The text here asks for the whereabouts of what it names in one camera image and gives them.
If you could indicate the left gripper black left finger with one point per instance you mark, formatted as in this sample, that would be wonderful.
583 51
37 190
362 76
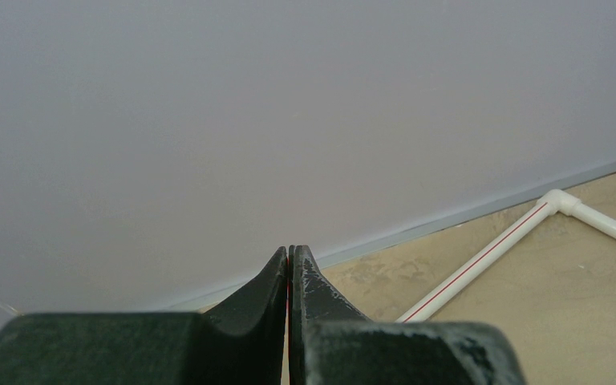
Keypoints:
238 341

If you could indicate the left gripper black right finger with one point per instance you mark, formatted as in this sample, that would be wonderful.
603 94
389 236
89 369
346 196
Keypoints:
332 342

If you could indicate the white PVC pipe frame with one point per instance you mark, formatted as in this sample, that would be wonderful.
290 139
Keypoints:
553 202

